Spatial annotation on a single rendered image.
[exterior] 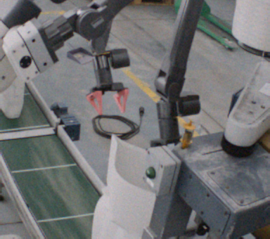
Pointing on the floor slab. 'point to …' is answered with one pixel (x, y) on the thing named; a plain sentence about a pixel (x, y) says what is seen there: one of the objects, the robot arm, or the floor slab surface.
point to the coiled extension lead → (118, 119)
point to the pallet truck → (211, 21)
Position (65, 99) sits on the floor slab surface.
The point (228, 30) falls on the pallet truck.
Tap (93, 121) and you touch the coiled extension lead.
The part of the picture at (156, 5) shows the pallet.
